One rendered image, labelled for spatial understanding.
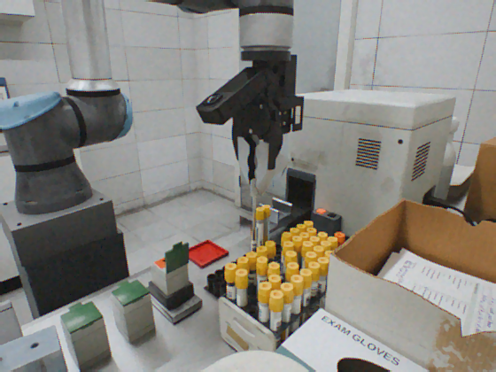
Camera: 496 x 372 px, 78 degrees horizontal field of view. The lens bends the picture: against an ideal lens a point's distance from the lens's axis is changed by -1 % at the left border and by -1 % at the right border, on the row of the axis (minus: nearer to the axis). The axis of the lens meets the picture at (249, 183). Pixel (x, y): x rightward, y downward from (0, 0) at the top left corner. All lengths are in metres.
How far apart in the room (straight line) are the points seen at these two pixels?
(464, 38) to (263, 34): 1.58
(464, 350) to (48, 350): 0.40
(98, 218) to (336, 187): 0.52
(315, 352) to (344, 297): 0.07
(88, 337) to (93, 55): 0.56
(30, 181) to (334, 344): 0.63
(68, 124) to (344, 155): 0.58
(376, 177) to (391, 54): 1.45
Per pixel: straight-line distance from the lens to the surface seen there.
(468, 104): 1.94
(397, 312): 0.39
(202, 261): 0.64
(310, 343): 0.40
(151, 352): 0.49
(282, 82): 0.49
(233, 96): 0.41
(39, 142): 0.74
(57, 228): 0.74
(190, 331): 0.51
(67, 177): 0.76
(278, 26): 0.45
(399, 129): 0.63
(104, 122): 0.79
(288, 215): 0.70
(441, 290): 0.54
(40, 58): 2.68
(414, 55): 2.01
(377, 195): 0.67
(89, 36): 0.79
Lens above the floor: 1.23
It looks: 20 degrees down
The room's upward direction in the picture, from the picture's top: straight up
